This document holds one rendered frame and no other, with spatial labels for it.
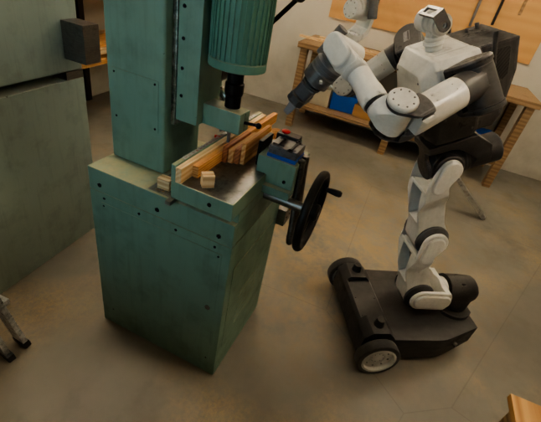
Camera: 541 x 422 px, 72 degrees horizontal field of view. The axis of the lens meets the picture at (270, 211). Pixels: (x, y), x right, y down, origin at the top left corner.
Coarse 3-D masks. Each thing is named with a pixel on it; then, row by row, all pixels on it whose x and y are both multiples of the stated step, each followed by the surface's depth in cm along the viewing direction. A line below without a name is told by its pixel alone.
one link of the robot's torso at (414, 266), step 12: (408, 240) 170; (432, 240) 154; (444, 240) 155; (408, 252) 176; (420, 252) 158; (432, 252) 157; (408, 264) 168; (420, 264) 163; (396, 276) 188; (408, 276) 172; (420, 276) 173; (408, 288) 177; (420, 288) 175; (408, 300) 178
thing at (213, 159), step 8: (264, 120) 152; (272, 120) 158; (224, 144) 127; (216, 152) 121; (200, 160) 115; (208, 160) 116; (216, 160) 121; (200, 168) 113; (208, 168) 118; (192, 176) 114; (200, 176) 115
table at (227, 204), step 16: (224, 176) 118; (240, 176) 120; (256, 176) 121; (176, 192) 112; (192, 192) 109; (208, 192) 109; (224, 192) 110; (240, 192) 112; (256, 192) 121; (272, 192) 124; (288, 192) 123; (208, 208) 110; (224, 208) 107; (240, 208) 113
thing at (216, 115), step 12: (204, 108) 120; (216, 108) 119; (228, 108) 119; (240, 108) 121; (204, 120) 122; (216, 120) 121; (228, 120) 119; (240, 120) 118; (228, 132) 124; (240, 132) 121
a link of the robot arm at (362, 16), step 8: (352, 0) 131; (360, 0) 132; (368, 0) 132; (376, 0) 130; (344, 8) 134; (352, 8) 132; (360, 8) 131; (368, 8) 132; (376, 8) 131; (352, 16) 133; (360, 16) 134; (368, 16) 133; (376, 16) 132
